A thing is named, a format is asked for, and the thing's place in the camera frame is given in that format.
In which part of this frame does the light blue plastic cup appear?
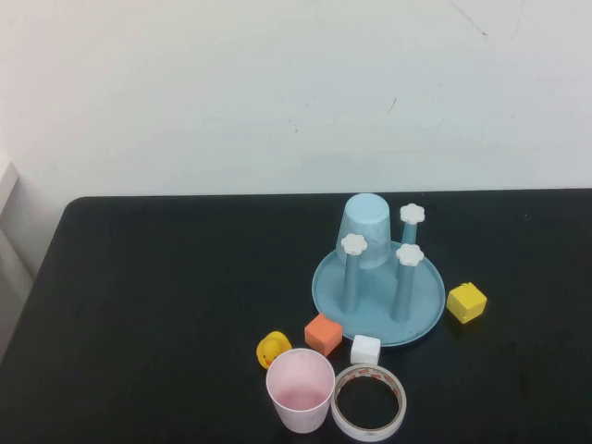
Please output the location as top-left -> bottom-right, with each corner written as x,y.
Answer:
333,192 -> 394,271

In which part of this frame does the orange foam cube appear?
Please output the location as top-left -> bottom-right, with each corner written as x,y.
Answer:
303,313 -> 344,357

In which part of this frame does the white foam cube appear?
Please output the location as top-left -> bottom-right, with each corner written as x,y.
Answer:
350,335 -> 382,366

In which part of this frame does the yellow foam cube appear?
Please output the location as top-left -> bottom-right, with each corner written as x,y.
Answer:
445,281 -> 488,325

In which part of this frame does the pink plastic cup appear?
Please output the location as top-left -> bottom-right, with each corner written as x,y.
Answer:
265,348 -> 336,435

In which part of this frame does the white double-sided tape roll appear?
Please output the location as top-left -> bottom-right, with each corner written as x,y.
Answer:
329,363 -> 408,442

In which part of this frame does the yellow rubber duck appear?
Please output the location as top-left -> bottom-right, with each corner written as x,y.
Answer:
255,330 -> 293,370

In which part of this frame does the blue cup stand with pegs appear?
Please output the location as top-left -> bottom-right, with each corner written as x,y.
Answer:
312,203 -> 448,349

